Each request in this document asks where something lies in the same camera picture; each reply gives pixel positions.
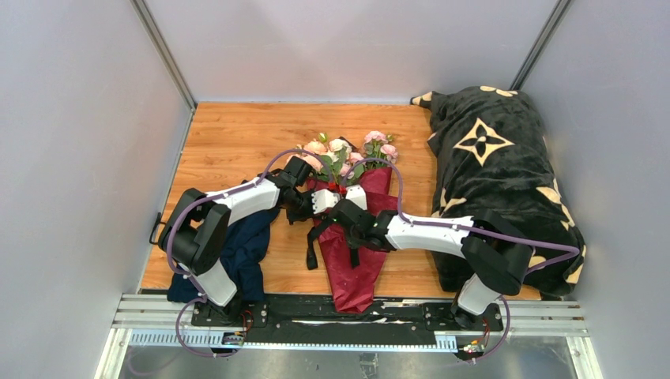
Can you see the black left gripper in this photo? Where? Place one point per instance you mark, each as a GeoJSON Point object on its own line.
{"type": "Point", "coordinates": [293, 218]}

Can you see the black floral plush blanket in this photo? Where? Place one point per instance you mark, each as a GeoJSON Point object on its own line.
{"type": "Point", "coordinates": [491, 154]}

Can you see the aluminium frame rail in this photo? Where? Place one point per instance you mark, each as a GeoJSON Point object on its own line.
{"type": "Point", "coordinates": [151, 337]}

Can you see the navy blue cloth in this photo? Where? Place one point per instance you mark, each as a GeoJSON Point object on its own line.
{"type": "Point", "coordinates": [245, 245]}

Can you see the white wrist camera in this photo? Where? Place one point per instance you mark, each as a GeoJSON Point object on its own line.
{"type": "Point", "coordinates": [357, 195]}
{"type": "Point", "coordinates": [323, 200]}

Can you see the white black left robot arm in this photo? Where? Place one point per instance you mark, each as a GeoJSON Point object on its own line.
{"type": "Point", "coordinates": [194, 233]}

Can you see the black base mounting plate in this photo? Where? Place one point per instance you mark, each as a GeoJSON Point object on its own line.
{"type": "Point", "coordinates": [314, 319]}

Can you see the dark red wrapping paper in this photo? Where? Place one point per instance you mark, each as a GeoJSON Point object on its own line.
{"type": "Point", "coordinates": [353, 273]}

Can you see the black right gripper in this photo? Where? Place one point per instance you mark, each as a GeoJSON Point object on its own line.
{"type": "Point", "coordinates": [352, 242]}

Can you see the pink fake flower bouquet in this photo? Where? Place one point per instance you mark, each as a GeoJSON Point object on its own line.
{"type": "Point", "coordinates": [340, 159]}

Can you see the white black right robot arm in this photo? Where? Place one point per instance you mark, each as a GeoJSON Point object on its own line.
{"type": "Point", "coordinates": [492, 248]}

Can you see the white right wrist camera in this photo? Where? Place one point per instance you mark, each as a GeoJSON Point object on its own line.
{"type": "Point", "coordinates": [357, 195]}

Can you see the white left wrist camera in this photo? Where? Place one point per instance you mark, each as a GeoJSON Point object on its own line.
{"type": "Point", "coordinates": [323, 200]}

